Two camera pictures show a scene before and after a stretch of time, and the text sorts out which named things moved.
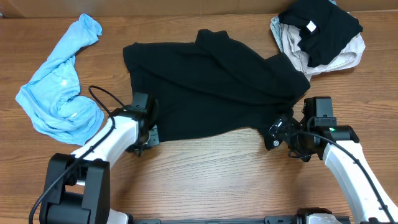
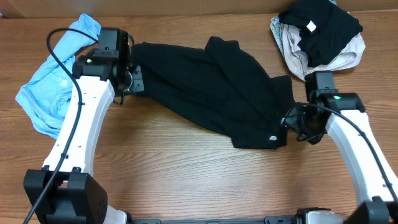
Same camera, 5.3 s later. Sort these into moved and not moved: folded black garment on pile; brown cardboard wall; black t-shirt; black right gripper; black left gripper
Moved: black right gripper; black t-shirt; black left gripper
Not moved: folded black garment on pile; brown cardboard wall
